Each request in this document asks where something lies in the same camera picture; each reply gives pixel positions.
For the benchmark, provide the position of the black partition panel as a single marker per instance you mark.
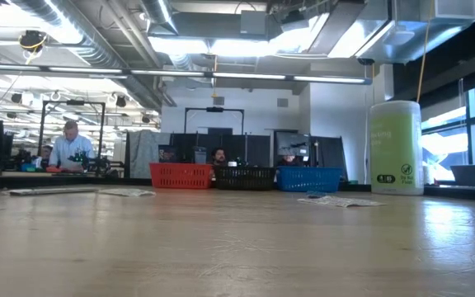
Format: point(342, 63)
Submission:
point(258, 148)
point(330, 152)

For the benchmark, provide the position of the person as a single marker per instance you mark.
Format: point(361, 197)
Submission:
point(219, 156)
point(290, 160)
point(45, 152)
point(70, 148)

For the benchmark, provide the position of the black plastic basket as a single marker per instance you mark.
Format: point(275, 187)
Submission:
point(245, 178)

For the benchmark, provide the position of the dark computer monitor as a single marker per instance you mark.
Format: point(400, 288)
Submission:
point(293, 143)

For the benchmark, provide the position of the red plastic basket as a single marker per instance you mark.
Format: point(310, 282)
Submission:
point(180, 175)

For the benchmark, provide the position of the small dark screen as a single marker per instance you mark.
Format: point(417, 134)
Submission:
point(168, 154)

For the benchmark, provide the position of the long ceiling light strip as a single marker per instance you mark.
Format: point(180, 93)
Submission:
point(245, 76)

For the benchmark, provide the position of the blue plastic basket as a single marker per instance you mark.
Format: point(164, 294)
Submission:
point(308, 179)

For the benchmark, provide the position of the gray fabric partition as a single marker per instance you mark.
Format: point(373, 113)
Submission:
point(147, 152)

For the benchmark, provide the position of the black track spotlight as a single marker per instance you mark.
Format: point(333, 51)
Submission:
point(120, 101)
point(16, 97)

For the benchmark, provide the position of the white wipes canister green label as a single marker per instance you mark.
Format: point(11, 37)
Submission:
point(394, 152)

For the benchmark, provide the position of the black comb in clear wrapper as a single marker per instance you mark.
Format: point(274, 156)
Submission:
point(48, 191)

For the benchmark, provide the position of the black metal gantry frame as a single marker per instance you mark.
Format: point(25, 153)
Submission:
point(214, 109)
point(72, 102)

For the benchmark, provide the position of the gray square wall vent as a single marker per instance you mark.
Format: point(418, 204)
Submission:
point(219, 100)
point(282, 102)

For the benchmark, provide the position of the dark dome security camera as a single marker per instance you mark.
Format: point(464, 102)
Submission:
point(365, 61)

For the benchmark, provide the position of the silver rectangular air duct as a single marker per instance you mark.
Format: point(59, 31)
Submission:
point(386, 37)

